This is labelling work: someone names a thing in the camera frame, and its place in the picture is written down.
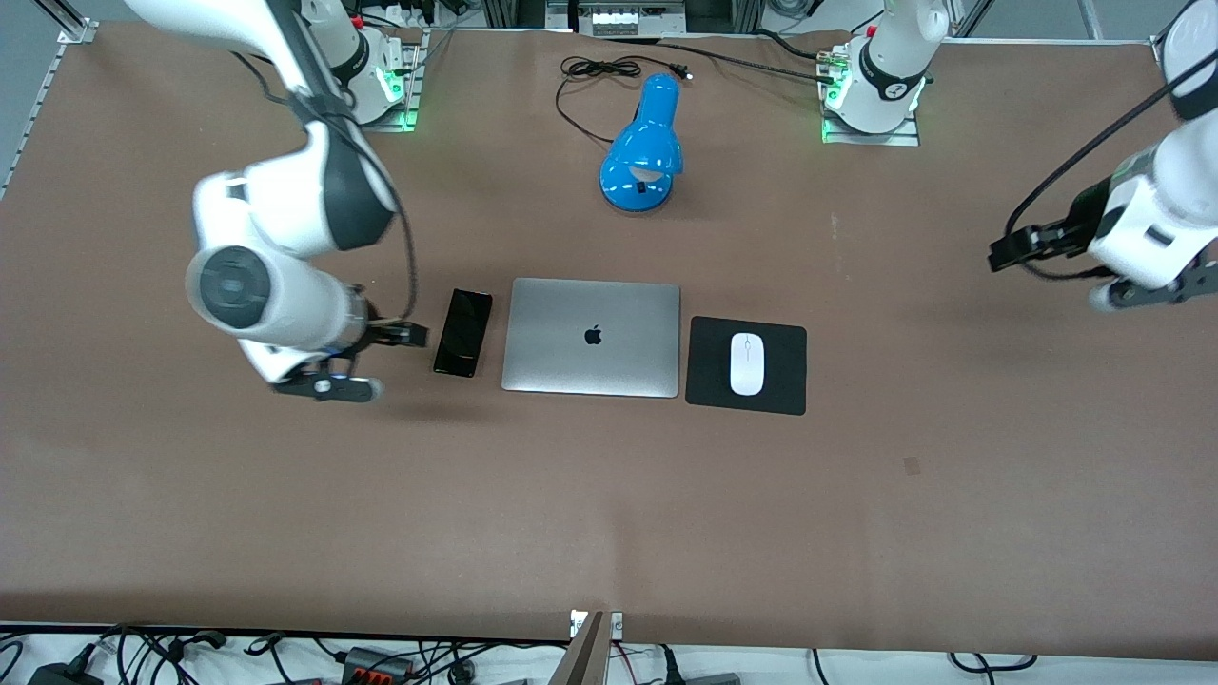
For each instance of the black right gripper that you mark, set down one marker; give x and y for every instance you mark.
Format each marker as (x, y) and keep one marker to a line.
(382, 333)

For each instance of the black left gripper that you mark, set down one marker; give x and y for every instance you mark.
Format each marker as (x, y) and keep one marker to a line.
(1064, 234)

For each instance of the black smartphone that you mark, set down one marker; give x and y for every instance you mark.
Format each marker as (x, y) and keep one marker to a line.
(463, 333)

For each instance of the white computer mouse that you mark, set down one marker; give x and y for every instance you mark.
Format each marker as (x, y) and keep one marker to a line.
(747, 364)

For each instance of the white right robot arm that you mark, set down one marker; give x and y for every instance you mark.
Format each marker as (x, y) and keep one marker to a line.
(285, 304)

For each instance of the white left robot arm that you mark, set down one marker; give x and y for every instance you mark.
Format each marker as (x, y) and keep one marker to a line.
(1170, 209)

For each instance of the black mouse pad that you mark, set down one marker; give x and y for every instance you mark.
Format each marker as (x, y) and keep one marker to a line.
(704, 371)

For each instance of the silver closed laptop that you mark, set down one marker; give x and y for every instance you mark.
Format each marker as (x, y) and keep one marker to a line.
(590, 357)

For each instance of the blue desk lamp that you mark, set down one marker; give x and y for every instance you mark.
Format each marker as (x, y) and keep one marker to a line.
(642, 152)

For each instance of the black orange connector block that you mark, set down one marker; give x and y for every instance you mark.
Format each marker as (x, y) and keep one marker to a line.
(376, 664)

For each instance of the white power strip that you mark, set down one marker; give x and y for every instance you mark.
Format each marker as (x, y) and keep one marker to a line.
(618, 21)

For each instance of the grey box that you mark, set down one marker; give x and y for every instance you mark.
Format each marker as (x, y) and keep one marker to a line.
(712, 679)

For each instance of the black power adapter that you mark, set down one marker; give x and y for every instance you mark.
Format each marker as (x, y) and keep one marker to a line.
(67, 675)

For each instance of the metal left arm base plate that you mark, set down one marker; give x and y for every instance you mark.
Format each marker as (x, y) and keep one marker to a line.
(871, 139)

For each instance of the metal corner bracket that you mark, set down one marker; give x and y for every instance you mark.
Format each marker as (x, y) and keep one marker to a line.
(78, 30)
(1161, 52)

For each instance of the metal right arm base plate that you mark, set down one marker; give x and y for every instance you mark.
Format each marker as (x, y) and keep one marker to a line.
(411, 86)

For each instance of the metal mast bracket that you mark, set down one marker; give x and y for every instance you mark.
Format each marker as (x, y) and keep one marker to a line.
(616, 625)

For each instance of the brown camera mast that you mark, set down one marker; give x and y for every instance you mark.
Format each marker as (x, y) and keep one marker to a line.
(588, 656)

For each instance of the perforated metal rail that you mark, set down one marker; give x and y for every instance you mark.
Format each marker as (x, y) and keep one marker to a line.
(33, 109)

